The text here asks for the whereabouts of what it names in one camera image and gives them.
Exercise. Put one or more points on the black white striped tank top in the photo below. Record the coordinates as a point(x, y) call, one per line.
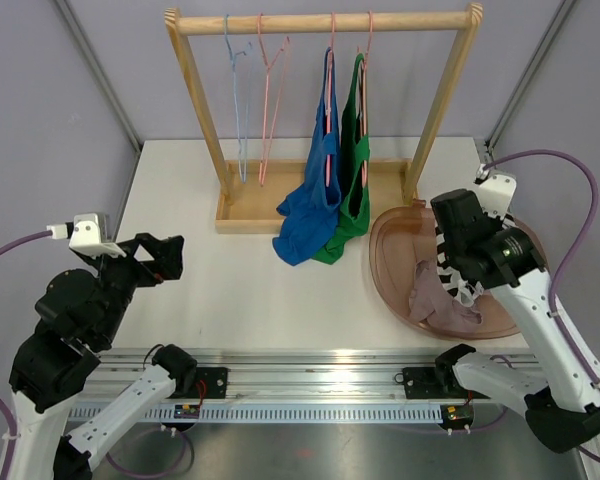
point(465, 292)

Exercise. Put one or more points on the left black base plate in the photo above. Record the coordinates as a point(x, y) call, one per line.
point(209, 382)

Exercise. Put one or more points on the mauve pink tank top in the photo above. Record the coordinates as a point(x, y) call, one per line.
point(430, 303)

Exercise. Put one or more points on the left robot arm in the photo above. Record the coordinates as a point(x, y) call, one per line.
point(79, 316)

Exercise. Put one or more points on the right aluminium frame post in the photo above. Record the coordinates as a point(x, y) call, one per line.
point(532, 68)

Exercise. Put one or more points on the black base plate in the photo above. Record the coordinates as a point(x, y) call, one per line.
point(209, 382)
point(420, 383)

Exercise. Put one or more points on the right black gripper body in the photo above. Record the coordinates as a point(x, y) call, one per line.
point(455, 256)

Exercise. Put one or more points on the pink hanger of striped top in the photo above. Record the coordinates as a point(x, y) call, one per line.
point(270, 110)

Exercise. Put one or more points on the aluminium frame post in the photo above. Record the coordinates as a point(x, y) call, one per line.
point(87, 53)
point(532, 68)

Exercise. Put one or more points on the white slotted cable duct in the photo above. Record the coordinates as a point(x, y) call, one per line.
point(271, 413)

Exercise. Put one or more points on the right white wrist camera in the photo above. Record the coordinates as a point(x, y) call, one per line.
point(495, 190)

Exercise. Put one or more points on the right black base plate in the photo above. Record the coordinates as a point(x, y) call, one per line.
point(420, 383)

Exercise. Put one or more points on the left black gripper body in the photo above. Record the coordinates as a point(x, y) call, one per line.
point(121, 273)

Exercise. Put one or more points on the green tank top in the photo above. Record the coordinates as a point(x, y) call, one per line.
point(354, 210)

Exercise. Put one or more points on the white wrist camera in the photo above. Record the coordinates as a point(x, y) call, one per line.
point(86, 235)
point(495, 190)

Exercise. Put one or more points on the left aluminium frame post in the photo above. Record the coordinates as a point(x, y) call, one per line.
point(87, 53)

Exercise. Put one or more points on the light blue wire hanger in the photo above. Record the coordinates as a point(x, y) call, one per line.
point(241, 109)

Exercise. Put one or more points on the pink hanger of green top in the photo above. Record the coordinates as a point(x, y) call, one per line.
point(362, 84)

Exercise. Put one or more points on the wooden clothes rack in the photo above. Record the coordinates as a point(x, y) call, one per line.
point(250, 208)

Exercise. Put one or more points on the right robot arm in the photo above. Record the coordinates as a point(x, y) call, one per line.
point(561, 407)

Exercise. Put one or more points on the aluminium mounting rail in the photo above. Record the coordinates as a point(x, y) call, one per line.
point(300, 375)

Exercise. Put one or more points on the blue tank top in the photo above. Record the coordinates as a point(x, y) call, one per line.
point(311, 211)

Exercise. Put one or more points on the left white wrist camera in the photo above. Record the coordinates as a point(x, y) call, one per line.
point(86, 235)

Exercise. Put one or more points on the translucent pink plastic basin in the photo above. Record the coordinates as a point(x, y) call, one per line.
point(401, 238)

